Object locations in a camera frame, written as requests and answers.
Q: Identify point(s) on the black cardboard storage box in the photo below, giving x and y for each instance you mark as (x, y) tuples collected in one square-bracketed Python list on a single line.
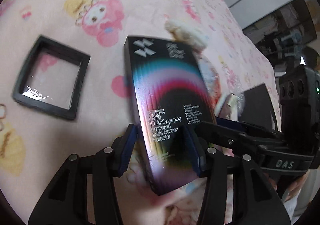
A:
[(258, 108)]

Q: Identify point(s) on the black square display frame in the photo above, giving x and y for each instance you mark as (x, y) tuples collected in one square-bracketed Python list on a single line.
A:
[(51, 79)]

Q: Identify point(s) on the black tracking camera module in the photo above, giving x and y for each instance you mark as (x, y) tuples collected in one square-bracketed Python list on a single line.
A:
[(299, 100)]

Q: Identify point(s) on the person's right hand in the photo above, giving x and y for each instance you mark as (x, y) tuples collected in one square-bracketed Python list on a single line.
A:
[(292, 190)]

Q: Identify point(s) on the pink cartoon bed sheet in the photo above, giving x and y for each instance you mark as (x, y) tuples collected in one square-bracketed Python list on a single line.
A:
[(34, 145)]

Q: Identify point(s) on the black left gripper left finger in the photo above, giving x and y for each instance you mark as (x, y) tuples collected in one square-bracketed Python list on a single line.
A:
[(64, 201)]

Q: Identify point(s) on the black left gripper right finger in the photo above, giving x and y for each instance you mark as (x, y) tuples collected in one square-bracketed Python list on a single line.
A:
[(254, 199)]

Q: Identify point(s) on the black screen protector box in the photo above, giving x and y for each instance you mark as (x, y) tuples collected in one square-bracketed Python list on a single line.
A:
[(168, 97)]

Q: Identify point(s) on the cream plush toy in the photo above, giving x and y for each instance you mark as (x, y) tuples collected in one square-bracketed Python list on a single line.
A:
[(185, 33)]

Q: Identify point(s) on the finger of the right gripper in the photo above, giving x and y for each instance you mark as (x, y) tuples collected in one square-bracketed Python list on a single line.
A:
[(220, 132)]

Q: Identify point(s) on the clear plastic toy package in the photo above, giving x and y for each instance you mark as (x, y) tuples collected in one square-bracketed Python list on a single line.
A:
[(225, 104)]

